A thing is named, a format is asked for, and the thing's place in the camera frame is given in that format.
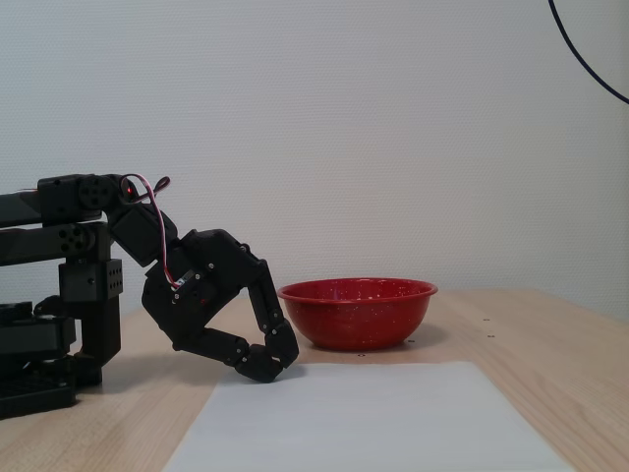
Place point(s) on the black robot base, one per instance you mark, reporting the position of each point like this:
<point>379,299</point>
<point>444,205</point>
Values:
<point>34,334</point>

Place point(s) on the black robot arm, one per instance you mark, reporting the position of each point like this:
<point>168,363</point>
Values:
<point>54,199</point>

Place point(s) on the white paper sheet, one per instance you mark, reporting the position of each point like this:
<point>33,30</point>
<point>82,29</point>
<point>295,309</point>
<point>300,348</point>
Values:
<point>344,423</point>

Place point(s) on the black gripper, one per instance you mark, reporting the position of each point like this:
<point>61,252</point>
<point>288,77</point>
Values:
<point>206,275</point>

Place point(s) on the red speckled bowl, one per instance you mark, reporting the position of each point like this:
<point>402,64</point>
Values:
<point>359,319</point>

